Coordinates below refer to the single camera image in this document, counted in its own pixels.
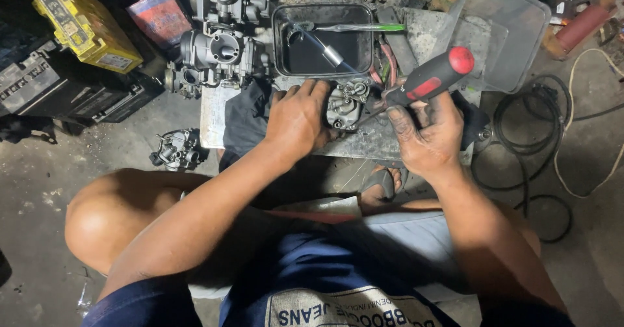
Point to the green clear toothbrush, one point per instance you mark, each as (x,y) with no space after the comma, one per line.
(360,27)

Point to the person's foot in sandal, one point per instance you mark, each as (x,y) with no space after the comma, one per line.
(380,185)

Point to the small silver metal cylinder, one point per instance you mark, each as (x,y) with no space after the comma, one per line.
(333,56)

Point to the person's blue shorts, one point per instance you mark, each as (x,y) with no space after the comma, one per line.
(331,278)

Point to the white paper sheet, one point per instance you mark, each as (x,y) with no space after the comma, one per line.
(213,117)

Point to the small grey carburetor body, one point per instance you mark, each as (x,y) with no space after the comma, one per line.
(347,103)

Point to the grey flat metal bar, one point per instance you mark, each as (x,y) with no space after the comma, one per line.
(397,42)

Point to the clear plastic container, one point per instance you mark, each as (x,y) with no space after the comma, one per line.
(492,34)

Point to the small dirty carburetor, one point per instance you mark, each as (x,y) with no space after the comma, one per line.
(178,150)

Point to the person's left hand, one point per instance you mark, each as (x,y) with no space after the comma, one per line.
(295,122)

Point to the yellow vehicle battery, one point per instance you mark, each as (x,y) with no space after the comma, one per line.
(83,22)

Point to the person's left leg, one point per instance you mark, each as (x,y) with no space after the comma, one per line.
(117,215)

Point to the row of black batteries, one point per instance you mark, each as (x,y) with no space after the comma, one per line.
(58,85)

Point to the black rectangular tray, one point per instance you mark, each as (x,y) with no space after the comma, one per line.
(321,49)

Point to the red cylinder roll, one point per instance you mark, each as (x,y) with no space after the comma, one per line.
(582,27)

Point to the person's right hand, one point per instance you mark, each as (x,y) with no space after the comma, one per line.
(431,144)

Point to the dark grey cloth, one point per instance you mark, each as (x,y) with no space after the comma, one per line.
(246,117)

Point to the red blue packet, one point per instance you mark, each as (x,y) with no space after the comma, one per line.
(158,19)

